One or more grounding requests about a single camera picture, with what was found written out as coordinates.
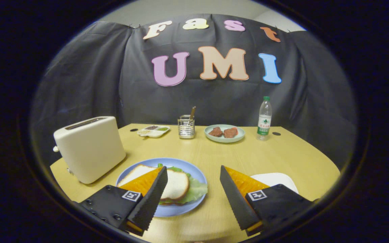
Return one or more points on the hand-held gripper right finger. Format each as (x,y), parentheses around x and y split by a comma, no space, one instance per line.
(234,199)

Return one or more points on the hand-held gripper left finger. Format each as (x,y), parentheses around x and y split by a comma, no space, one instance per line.
(150,199)

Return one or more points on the white bread slice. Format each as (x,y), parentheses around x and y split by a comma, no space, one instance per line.
(177,184)

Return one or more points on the green lettuce leaf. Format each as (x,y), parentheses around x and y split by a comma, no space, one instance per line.
(198,190)

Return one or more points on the blue round plate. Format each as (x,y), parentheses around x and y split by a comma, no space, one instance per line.
(181,210)

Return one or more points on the white rectangular plate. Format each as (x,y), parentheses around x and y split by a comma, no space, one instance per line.
(277,179)

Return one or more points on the pale green plate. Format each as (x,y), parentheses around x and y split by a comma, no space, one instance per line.
(224,139)

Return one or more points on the brown meat patty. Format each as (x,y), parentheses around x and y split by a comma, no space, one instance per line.
(215,132)
(230,132)

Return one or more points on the white divided condiment tray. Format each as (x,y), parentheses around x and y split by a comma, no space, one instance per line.
(153,131)

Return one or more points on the cream white toaster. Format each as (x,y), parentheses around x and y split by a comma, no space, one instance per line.
(89,148)

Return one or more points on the clear plastic water bottle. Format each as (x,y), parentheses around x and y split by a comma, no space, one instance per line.
(264,123)

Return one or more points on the wooden chopstick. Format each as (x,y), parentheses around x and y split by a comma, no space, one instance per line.
(192,114)

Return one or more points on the black backdrop cloth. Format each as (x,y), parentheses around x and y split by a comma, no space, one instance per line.
(198,101)

